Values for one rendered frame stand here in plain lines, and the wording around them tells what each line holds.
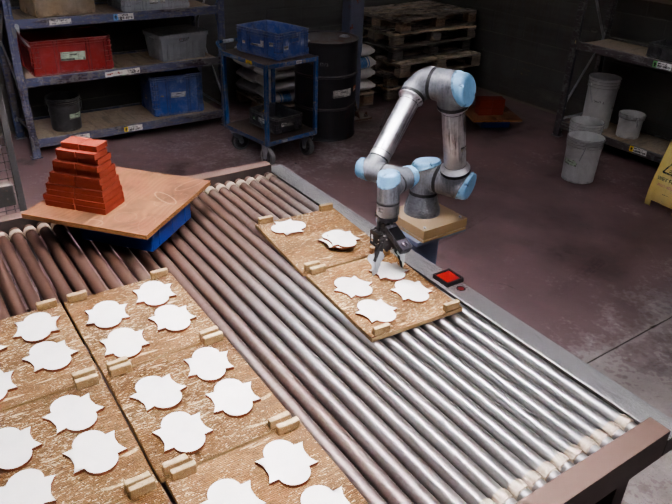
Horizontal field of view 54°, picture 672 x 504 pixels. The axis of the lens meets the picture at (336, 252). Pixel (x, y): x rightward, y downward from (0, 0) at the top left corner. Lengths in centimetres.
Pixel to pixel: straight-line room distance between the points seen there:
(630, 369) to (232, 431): 247
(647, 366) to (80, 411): 283
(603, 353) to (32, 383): 280
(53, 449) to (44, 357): 35
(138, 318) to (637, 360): 260
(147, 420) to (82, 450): 17
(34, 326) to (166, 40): 447
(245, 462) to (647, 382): 247
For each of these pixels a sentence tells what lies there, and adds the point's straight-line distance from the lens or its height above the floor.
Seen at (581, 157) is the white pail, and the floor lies 24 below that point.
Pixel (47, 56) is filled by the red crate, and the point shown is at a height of 80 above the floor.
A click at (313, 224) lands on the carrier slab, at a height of 94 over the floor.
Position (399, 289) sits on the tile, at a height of 94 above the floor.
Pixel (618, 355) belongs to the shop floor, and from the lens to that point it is 379.
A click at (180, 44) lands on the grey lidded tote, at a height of 78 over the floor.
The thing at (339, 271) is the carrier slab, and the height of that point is 94.
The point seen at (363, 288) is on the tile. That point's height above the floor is 94.
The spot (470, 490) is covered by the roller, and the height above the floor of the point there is 92.
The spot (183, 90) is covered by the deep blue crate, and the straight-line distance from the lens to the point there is 650.
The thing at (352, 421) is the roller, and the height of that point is 92.
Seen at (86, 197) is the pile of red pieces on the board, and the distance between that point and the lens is 253.
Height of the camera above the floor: 211
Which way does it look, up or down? 29 degrees down
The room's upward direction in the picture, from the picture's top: 2 degrees clockwise
